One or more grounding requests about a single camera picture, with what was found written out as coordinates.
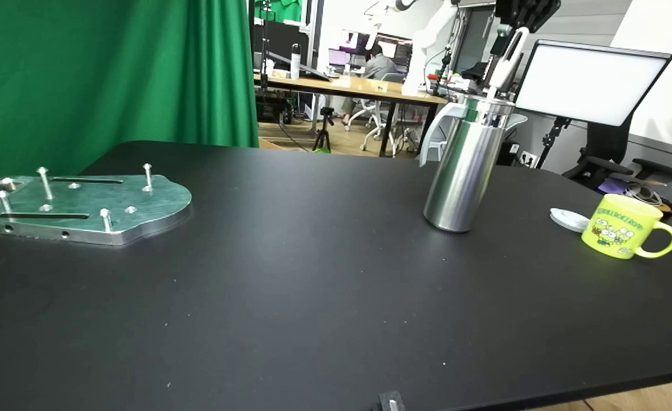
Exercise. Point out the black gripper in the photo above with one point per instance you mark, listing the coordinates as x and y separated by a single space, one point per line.
528 10

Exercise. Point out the stainless steel flask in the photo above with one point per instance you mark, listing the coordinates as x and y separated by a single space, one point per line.
461 175

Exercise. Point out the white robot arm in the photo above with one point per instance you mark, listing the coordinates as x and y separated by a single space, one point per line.
431 47

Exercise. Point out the large white display screen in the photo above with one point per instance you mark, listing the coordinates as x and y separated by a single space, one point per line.
589 80

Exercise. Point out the seated person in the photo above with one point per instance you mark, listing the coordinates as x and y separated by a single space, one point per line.
383 66

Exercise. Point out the long wooden desk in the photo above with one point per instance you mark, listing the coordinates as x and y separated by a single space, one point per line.
351 86

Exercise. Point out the yellow-green ceramic mug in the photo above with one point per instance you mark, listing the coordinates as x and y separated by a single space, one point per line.
617 230

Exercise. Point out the small black tripod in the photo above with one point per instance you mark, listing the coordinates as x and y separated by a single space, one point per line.
323 133

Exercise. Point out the white bottle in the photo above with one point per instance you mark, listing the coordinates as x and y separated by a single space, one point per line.
296 66

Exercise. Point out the green hanging cloth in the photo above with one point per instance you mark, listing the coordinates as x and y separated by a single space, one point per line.
283 10

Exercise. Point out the green curtain backdrop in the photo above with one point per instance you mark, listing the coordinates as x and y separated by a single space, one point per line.
108 76

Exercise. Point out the grey metal mounting plate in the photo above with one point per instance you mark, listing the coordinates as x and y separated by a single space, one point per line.
85 209

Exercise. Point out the tall silver bolt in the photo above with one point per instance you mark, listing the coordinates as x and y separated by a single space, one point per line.
44 184

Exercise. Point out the short silver bolt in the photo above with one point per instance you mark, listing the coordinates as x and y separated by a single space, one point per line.
8 184

